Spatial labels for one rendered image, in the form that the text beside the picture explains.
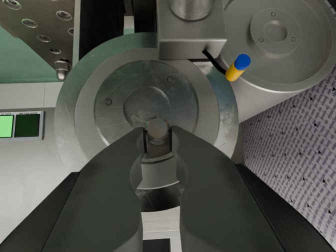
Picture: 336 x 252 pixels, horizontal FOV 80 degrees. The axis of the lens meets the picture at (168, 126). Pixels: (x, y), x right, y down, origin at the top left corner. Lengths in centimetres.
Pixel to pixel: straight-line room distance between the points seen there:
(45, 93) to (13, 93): 43
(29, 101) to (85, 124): 330
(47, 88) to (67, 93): 323
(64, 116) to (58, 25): 30
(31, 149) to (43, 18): 29
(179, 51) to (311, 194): 21
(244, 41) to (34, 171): 50
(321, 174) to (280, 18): 16
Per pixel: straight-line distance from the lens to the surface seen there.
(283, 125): 32
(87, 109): 17
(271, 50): 21
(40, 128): 57
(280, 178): 33
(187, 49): 17
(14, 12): 46
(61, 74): 57
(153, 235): 52
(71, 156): 17
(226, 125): 17
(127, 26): 65
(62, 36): 49
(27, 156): 58
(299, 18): 25
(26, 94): 353
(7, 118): 61
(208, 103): 17
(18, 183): 59
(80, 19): 22
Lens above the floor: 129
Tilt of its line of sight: 10 degrees down
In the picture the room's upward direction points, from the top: 177 degrees clockwise
